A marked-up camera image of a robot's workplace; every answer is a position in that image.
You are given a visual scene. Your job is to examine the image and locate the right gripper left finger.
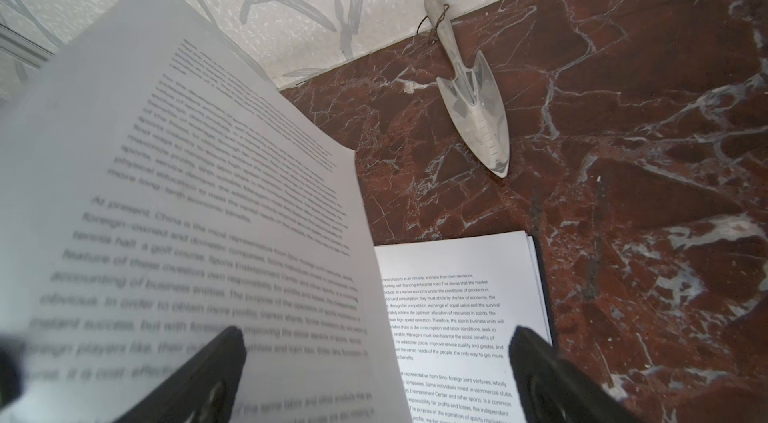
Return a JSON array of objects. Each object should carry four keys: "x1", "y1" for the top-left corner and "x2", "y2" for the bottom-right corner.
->
[{"x1": 117, "y1": 326, "x2": 247, "y2": 423}]

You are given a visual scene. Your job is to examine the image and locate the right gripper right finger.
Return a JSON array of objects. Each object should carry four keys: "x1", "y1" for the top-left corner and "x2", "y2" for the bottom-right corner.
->
[{"x1": 509, "y1": 326, "x2": 640, "y2": 423}]

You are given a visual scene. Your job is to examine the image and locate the printed paper sheet bottom stack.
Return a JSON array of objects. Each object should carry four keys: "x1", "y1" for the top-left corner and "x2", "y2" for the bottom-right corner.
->
[{"x1": 375, "y1": 231, "x2": 548, "y2": 422}]

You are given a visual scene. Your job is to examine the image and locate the printed paper sheet stack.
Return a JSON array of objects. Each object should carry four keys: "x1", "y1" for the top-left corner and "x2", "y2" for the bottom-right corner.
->
[
  {"x1": 1, "y1": 0, "x2": 411, "y2": 422},
  {"x1": 375, "y1": 231, "x2": 548, "y2": 422}
]

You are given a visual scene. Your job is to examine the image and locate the black folder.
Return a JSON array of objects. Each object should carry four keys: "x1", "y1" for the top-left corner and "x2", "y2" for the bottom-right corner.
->
[{"x1": 527, "y1": 235, "x2": 559, "y2": 350}]

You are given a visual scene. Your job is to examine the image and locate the metal garden trowel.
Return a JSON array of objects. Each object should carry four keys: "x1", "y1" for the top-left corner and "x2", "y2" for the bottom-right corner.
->
[{"x1": 424, "y1": 0, "x2": 510, "y2": 178}]

